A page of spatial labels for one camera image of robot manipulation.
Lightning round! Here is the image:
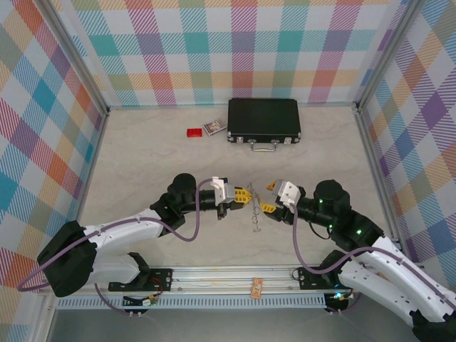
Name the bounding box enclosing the steel key holder plate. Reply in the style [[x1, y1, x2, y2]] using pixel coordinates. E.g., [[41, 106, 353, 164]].
[[245, 182, 263, 233]]

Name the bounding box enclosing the black hard case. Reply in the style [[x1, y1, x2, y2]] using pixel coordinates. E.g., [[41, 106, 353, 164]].
[[227, 98, 303, 152]]

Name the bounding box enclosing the playing card deck box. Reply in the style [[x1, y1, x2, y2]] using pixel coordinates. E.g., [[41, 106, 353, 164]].
[[202, 120, 227, 137]]

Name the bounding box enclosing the aluminium frame side rail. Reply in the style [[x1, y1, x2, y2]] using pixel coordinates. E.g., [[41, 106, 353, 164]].
[[356, 106, 407, 252], [76, 108, 110, 225]]

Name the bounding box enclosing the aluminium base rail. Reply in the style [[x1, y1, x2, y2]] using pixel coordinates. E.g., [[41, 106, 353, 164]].
[[38, 265, 361, 296]]

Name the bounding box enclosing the white slotted cable duct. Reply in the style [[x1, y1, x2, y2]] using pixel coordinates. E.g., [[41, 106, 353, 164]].
[[56, 295, 327, 310]]

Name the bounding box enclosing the aluminium frame post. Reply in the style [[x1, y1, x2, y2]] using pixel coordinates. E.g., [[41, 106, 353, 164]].
[[42, 0, 110, 115], [356, 0, 425, 111]]

